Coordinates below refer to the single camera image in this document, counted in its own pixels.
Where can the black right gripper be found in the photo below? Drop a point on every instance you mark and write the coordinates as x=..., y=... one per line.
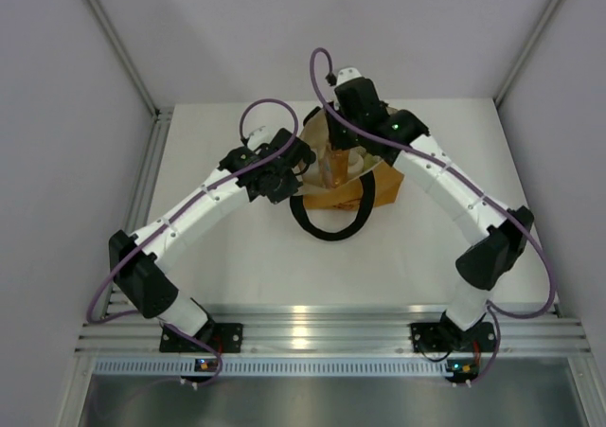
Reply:
x=337, y=142

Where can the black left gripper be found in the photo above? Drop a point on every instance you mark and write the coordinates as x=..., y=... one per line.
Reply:
x=288, y=189

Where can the orange liquid bottle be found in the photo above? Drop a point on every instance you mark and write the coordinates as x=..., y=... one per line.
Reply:
x=334, y=167

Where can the tan canvas bag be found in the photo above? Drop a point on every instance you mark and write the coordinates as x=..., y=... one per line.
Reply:
x=371, y=183

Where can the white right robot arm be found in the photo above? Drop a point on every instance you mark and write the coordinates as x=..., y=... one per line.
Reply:
x=496, y=239

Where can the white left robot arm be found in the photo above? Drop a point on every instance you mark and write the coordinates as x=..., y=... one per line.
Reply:
x=141, y=261

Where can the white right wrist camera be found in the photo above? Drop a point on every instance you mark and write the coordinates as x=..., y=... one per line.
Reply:
x=340, y=77

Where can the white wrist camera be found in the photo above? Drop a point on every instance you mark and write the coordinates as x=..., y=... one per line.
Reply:
x=256, y=138
x=340, y=77

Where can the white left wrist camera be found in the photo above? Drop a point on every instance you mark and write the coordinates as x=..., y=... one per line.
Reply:
x=256, y=138

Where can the left aluminium frame rail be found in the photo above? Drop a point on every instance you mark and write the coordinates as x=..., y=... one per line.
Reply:
x=140, y=204

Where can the aluminium frame rail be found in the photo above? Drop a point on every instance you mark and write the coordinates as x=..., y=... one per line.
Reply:
x=337, y=330
x=140, y=204

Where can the front aluminium frame rail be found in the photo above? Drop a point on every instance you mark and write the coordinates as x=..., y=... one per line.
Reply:
x=337, y=330

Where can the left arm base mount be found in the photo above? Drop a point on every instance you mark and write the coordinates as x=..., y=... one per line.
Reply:
x=221, y=337

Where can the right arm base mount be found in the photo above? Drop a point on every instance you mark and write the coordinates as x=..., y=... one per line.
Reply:
x=442, y=336

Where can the right rear frame post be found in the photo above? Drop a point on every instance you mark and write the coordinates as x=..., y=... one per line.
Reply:
x=544, y=20

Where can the frame post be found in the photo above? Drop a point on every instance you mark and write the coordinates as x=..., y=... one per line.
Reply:
x=113, y=39
x=544, y=20

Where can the slotted grey cable duct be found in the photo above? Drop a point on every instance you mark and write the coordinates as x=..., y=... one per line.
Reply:
x=276, y=367

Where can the left rear frame post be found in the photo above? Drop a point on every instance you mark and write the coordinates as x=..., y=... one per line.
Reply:
x=113, y=39

